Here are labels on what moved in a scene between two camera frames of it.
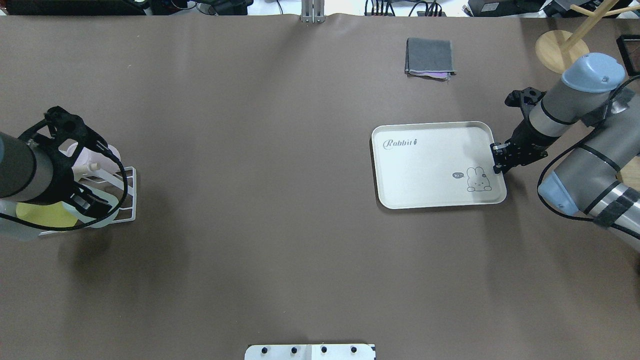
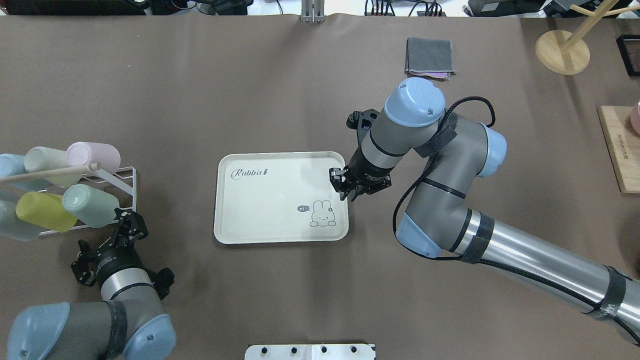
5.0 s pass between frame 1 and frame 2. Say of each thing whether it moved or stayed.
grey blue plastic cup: stayed
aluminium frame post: stayed
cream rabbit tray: moved
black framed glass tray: stayed
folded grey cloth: stayed
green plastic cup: stayed
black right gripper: moved
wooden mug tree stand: stayed
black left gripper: moved
